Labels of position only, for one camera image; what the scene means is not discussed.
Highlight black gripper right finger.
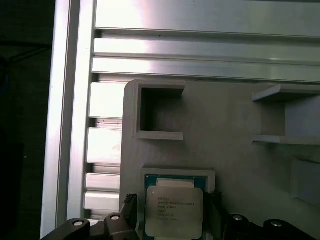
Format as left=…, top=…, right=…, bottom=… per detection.
left=207, top=191, right=320, bottom=240

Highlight silver green CPU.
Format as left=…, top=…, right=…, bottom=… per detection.
left=144, top=173, right=209, bottom=240

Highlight grey parts rack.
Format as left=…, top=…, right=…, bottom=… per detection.
left=119, top=79, right=320, bottom=240

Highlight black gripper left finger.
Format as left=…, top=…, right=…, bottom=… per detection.
left=51, top=193, right=138, bottom=240

